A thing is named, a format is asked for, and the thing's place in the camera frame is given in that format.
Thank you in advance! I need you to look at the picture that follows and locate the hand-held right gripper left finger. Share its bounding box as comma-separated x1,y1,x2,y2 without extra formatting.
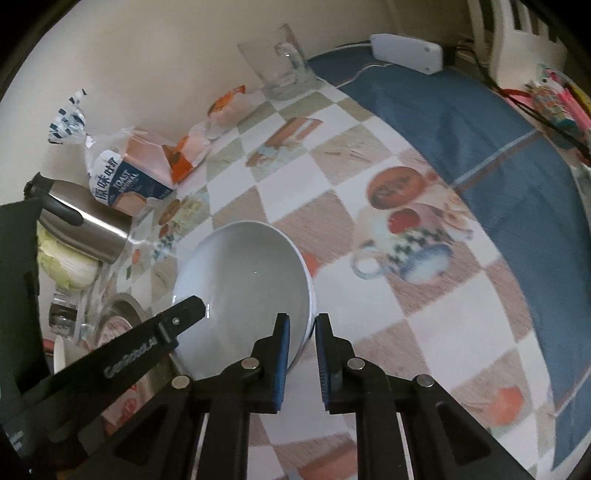
69,313,291,480

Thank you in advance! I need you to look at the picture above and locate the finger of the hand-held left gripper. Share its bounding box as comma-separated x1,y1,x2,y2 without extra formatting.
48,296,206,409

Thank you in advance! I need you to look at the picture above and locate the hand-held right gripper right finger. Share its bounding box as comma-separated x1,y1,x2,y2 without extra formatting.
314,313,525,480

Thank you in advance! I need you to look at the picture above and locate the round floral rim plate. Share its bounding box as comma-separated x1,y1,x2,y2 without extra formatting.
95,316,153,352

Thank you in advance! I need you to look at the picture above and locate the large strawberry print bowl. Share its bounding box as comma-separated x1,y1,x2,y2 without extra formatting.
104,369,153,423

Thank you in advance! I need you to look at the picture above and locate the stainless steel basin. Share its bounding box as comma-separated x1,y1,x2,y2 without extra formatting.
78,293,185,425

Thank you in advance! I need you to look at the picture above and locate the small strawberry print bowl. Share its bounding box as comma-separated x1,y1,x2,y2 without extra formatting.
172,222,317,381

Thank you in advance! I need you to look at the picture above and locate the napa cabbage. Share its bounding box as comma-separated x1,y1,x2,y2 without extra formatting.
36,222,100,291

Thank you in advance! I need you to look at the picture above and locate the stainless steel thermos jug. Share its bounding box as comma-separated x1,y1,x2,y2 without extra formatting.
25,173,132,265

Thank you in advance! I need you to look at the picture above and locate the checkered printed tablecloth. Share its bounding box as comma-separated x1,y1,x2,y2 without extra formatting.
92,51,591,480

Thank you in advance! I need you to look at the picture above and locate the toast bread bag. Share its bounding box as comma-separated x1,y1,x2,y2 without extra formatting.
46,88,178,217

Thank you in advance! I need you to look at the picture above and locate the orange snack packet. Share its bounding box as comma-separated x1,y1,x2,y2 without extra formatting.
206,85,259,139
161,122,213,185

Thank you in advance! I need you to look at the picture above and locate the white plastic chair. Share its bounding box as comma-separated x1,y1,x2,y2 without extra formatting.
466,0,566,88

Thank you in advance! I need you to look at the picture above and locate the black cable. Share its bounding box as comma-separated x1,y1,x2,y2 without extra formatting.
443,39,591,162

